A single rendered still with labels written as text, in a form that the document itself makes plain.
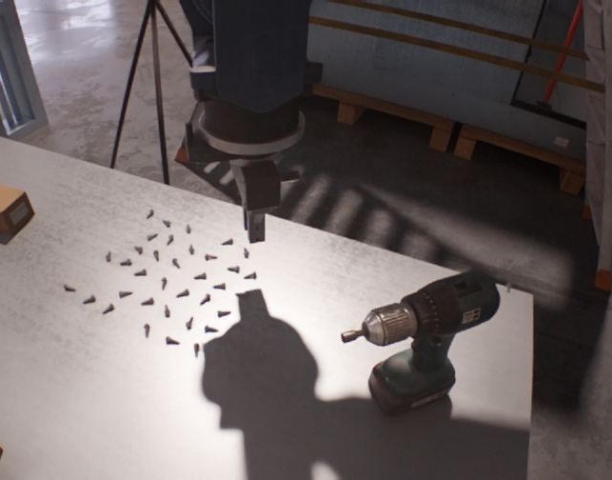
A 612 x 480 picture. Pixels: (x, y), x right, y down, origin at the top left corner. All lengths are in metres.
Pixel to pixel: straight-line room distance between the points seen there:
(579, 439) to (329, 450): 1.13
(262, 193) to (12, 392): 0.48
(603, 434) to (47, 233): 1.70
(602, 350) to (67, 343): 1.75
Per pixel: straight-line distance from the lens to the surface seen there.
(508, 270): 1.94
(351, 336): 0.46
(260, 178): 0.56
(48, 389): 0.73
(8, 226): 1.00
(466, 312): 0.49
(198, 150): 0.57
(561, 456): 1.55
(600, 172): 2.03
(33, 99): 2.94
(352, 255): 0.83
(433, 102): 2.59
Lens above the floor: 1.23
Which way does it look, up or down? 43 degrees down
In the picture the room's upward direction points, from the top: 5 degrees clockwise
